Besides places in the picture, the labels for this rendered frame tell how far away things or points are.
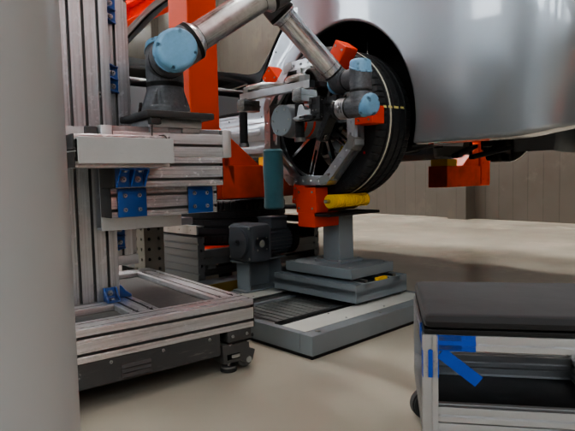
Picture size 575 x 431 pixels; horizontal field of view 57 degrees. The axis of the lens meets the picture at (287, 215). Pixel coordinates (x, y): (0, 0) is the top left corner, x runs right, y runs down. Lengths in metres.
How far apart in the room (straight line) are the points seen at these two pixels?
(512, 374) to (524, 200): 6.05
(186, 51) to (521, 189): 6.27
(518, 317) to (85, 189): 1.29
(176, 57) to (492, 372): 1.18
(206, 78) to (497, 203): 5.67
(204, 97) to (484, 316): 1.77
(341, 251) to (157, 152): 1.16
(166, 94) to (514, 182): 6.24
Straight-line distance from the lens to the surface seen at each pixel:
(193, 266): 2.65
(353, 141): 2.13
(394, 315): 2.18
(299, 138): 2.03
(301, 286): 2.42
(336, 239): 2.41
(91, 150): 1.46
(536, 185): 7.37
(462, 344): 1.10
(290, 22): 1.90
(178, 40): 1.59
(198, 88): 2.51
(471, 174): 4.43
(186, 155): 1.70
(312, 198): 2.27
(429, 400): 1.14
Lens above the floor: 0.61
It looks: 4 degrees down
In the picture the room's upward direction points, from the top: 1 degrees counter-clockwise
